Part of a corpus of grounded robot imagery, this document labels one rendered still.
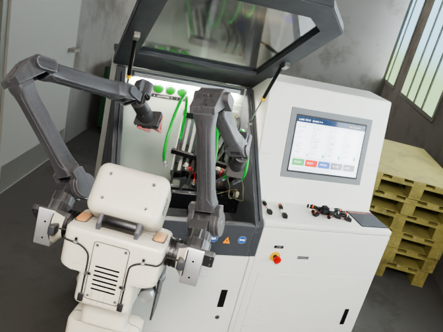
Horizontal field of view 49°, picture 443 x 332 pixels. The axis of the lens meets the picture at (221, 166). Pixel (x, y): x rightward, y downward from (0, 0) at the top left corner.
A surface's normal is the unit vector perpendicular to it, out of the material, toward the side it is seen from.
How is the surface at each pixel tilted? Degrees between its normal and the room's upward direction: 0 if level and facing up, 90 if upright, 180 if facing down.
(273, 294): 90
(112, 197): 48
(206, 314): 90
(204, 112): 91
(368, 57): 90
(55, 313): 0
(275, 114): 76
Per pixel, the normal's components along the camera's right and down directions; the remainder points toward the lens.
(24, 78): 0.81, -0.14
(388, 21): -0.12, 0.33
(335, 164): 0.31, 0.18
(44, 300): 0.23, -0.91
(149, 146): 0.26, 0.40
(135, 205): 0.07, -0.36
